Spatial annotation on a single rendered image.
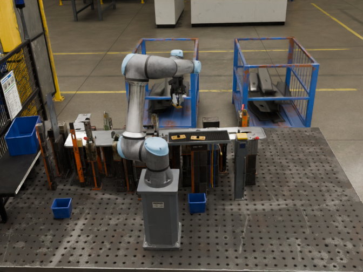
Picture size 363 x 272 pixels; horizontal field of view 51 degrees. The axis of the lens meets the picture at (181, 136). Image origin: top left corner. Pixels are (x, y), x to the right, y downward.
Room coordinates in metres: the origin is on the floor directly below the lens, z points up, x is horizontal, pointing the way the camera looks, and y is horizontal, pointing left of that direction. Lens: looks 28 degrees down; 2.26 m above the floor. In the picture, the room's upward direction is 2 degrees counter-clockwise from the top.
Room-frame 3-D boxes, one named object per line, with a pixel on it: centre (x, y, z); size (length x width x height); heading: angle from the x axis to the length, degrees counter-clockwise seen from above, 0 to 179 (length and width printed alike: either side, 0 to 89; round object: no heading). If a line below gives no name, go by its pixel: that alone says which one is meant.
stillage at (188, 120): (4.68, 0.17, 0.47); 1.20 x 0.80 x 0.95; 175
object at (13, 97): (2.44, 1.15, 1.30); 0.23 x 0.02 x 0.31; 0
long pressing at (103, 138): (2.35, 0.11, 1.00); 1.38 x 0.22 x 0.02; 90
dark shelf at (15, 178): (2.14, 1.03, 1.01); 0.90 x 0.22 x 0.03; 0
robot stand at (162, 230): (1.67, 0.13, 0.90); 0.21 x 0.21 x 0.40; 86
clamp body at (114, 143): (2.15, 0.42, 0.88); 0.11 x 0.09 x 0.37; 0
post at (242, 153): (2.01, -0.36, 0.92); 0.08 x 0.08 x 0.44; 0
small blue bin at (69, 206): (1.90, 0.76, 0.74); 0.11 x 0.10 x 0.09; 90
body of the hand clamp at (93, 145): (2.18, 0.60, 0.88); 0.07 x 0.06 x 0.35; 0
